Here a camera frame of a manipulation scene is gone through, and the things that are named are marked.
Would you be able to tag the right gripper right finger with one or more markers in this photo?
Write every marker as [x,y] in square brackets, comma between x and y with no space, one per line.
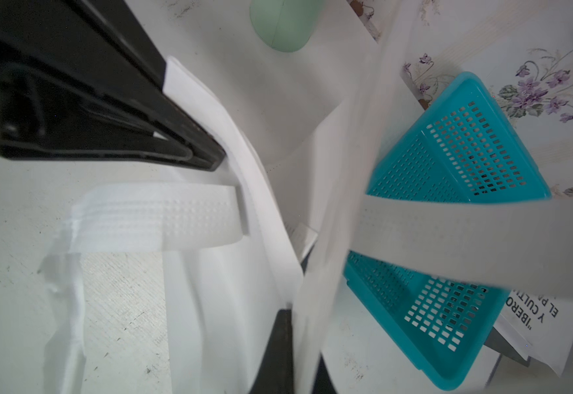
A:
[276,372]

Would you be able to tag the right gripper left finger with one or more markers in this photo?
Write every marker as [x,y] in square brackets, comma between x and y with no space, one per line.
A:
[81,80]

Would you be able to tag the white insulated delivery bag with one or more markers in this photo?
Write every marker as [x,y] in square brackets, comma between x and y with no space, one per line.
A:
[240,228]

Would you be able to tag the green pen cup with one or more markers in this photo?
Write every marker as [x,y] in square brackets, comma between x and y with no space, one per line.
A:
[285,25]

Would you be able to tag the white book with text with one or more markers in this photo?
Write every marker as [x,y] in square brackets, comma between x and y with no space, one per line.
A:
[534,335]

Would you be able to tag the teal plastic basket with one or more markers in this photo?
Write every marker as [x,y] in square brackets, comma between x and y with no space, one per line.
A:
[428,224]

